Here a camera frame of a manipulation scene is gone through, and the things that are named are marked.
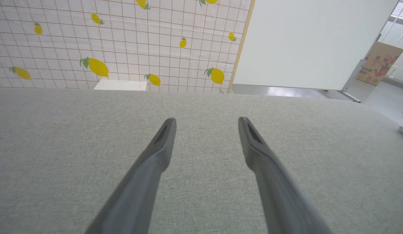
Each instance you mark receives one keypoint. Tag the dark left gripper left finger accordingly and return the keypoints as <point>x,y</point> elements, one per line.
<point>146,175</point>

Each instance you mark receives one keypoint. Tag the printed cardboard box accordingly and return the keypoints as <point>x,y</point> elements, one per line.
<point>380,63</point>

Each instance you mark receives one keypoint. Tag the white partition board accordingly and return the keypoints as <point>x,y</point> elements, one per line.
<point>302,42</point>

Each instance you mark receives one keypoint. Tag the lemon print tile backdrop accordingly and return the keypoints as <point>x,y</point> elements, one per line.
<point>123,39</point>

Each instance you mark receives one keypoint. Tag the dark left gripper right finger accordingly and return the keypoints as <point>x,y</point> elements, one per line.
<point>273,182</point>

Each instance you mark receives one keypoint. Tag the white box cabinet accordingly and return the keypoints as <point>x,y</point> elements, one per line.
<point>120,85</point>

